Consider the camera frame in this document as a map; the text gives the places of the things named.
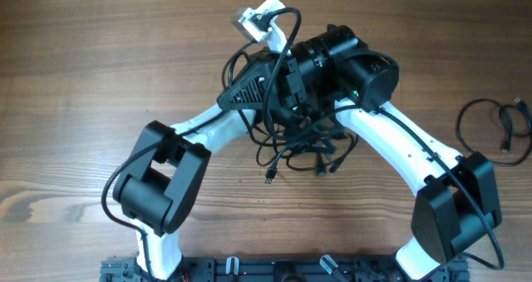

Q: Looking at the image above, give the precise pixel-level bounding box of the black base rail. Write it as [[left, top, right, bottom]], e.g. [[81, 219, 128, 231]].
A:
[[99, 255, 470, 282]]

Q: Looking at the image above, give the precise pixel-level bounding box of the left camera cable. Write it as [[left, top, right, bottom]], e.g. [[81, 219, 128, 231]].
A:
[[101, 111, 228, 282]]

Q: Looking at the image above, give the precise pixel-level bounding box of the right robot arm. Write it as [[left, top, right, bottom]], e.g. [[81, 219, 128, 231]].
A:
[[218, 24, 502, 280]]

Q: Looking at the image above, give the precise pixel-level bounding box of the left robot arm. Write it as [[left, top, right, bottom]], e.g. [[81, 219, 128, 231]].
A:
[[106, 105, 257, 281]]

